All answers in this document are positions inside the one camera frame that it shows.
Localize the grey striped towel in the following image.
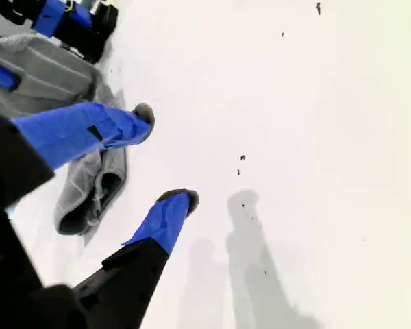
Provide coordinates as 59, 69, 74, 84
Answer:
0, 32, 128, 237

